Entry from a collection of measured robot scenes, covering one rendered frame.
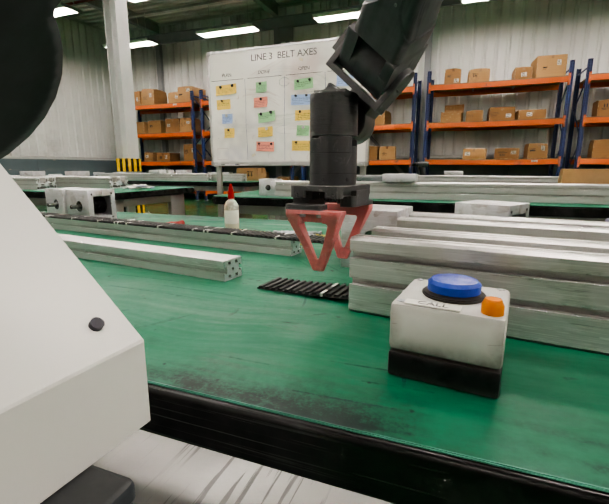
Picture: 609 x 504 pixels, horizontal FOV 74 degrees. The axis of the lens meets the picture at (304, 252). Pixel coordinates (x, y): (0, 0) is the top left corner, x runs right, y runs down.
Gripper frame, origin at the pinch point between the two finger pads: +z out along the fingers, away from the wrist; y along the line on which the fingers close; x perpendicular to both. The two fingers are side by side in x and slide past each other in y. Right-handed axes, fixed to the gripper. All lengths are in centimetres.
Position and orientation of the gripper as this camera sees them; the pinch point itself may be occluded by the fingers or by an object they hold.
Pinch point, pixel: (331, 257)
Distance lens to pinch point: 51.6
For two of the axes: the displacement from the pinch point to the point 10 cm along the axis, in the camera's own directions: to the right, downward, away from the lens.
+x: -8.9, -0.9, 4.5
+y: 4.6, -1.7, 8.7
